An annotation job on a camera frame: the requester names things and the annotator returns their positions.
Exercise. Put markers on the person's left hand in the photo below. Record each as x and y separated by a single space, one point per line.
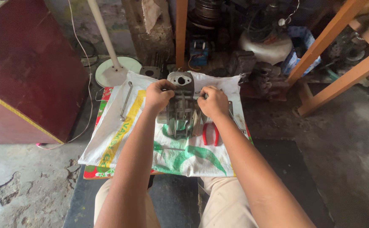
156 96

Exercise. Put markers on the person's right hand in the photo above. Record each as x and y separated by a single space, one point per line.
214 103

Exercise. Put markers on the person's right fingers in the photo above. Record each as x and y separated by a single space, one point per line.
204 95

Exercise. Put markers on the person's left fingers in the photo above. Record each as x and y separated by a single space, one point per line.
168 86

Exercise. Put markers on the grey metal engine cylinder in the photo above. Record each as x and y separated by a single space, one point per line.
180 106

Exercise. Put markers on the square metal gasket plate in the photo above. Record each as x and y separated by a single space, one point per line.
150 72

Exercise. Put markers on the metal spanner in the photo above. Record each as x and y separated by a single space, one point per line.
235 118

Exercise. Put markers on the blue electric motor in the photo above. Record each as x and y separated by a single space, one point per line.
199 52

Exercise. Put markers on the long metal wrench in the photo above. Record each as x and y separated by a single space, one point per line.
126 101

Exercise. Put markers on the white woven sack cloth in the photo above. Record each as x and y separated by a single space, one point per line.
171 152

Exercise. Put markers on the dark engine block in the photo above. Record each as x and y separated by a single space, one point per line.
268 79

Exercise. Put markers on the white plastic fuel tank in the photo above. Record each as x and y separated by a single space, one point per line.
265 47

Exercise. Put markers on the blue printed plastic bag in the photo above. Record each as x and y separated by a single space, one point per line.
300 49

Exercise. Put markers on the person's beige trousers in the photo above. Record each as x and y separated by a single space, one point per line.
222 205

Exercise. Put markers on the dark red wooden cabinet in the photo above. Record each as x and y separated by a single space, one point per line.
26 72

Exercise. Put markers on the heap of dark engine parts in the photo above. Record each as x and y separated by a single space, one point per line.
352 50

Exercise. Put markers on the white pedestal fan stand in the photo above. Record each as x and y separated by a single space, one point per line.
113 63

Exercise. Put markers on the orange wooden table frame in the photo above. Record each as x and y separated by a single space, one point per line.
336 60

